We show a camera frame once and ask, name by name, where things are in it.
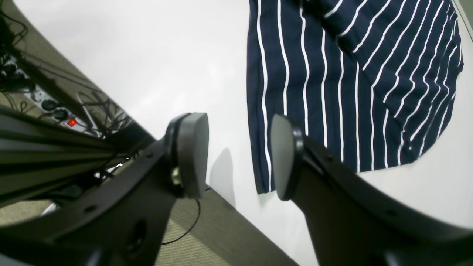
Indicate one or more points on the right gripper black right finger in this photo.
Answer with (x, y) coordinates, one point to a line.
(350, 222)

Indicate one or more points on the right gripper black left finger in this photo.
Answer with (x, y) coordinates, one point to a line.
(118, 218)

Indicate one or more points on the navy white striped T-shirt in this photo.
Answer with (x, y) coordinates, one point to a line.
(374, 81)

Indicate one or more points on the white power strip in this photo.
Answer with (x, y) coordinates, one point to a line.
(60, 114)

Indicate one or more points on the black table leg frame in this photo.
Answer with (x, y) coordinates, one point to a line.
(38, 157)

